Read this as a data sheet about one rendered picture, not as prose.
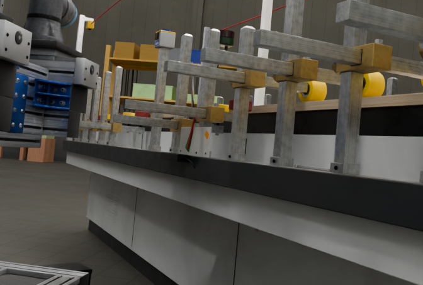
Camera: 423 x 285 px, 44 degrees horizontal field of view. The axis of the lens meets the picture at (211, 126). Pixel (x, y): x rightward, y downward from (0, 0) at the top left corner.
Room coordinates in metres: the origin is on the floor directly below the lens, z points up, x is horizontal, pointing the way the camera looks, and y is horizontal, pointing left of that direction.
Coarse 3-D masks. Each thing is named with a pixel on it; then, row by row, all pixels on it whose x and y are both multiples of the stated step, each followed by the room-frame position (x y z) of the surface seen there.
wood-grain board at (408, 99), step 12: (384, 96) 1.31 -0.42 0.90; (396, 96) 1.27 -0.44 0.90; (408, 96) 1.24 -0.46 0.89; (420, 96) 1.20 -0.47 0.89; (252, 108) 1.91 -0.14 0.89; (264, 108) 1.83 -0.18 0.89; (276, 108) 1.76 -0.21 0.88; (300, 108) 1.63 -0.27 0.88; (312, 108) 1.58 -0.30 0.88; (324, 108) 1.52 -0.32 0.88; (336, 108) 1.47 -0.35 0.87
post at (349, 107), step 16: (368, 0) 1.13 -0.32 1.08; (352, 32) 1.12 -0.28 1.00; (352, 80) 1.12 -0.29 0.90; (352, 96) 1.12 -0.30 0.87; (352, 112) 1.12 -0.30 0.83; (336, 128) 1.15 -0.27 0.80; (352, 128) 1.12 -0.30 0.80; (336, 144) 1.14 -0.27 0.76; (352, 144) 1.12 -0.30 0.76; (336, 160) 1.14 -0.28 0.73; (352, 160) 1.12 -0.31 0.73
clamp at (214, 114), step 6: (204, 108) 1.78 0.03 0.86; (210, 108) 1.73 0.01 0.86; (216, 108) 1.73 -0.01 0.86; (222, 108) 1.74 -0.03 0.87; (210, 114) 1.73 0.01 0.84; (216, 114) 1.73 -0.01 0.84; (222, 114) 1.74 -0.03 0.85; (198, 120) 1.81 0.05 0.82; (204, 120) 1.77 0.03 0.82; (210, 120) 1.73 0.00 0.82; (216, 120) 1.73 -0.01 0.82; (222, 120) 1.74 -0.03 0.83
